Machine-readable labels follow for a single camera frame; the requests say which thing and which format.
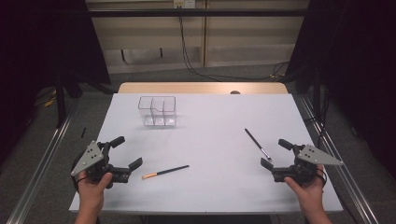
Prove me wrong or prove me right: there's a person's left hand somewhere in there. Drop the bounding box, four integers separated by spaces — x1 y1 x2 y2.
77 172 114 215

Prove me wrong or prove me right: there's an orange-tipped black makeup brush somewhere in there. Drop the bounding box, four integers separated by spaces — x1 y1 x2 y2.
141 164 191 181

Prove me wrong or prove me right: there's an aluminium floor rail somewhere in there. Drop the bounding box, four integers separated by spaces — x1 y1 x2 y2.
298 94 381 224
6 99 80 224

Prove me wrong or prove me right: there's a long black floor cable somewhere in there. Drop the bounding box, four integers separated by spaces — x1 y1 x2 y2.
177 6 290 82

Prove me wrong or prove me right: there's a thin black cable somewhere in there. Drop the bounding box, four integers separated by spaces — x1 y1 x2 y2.
303 90 331 147

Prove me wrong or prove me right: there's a white table board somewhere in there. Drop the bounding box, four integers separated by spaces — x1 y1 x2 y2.
68 92 344 216

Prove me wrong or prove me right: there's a black stand post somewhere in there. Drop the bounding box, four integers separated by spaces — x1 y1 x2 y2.
54 62 68 129

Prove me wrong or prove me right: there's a hand-held gripper cable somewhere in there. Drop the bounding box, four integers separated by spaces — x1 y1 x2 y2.
316 167 328 188
72 175 89 191

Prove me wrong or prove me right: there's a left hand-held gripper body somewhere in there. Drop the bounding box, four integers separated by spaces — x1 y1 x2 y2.
70 140 132 189

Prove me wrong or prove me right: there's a black curtain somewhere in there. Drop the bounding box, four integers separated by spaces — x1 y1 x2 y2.
284 0 396 180
0 0 112 164

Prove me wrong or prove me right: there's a black horizontal bar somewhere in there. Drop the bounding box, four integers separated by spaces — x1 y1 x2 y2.
88 8 309 18

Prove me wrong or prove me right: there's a left hand-held gripper cable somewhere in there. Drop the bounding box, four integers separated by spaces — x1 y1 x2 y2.
72 175 89 191

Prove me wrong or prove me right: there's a white wall outlet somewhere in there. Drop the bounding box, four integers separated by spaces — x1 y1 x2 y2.
173 0 196 9

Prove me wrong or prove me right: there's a clear plastic organizer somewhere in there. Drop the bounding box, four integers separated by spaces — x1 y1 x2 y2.
137 95 177 128

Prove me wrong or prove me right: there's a person's right hand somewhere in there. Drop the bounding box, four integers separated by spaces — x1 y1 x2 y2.
283 164 327 216

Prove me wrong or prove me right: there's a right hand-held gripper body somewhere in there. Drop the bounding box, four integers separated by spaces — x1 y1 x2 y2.
271 143 344 187

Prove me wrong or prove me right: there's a wooden table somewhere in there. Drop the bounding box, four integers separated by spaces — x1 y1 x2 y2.
117 81 289 95

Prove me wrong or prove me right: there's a silver-ferrule black makeup brush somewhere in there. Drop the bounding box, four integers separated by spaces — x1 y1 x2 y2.
244 128 273 162

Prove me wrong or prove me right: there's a right hand-held gripper cable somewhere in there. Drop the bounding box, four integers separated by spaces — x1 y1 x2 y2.
316 167 328 188

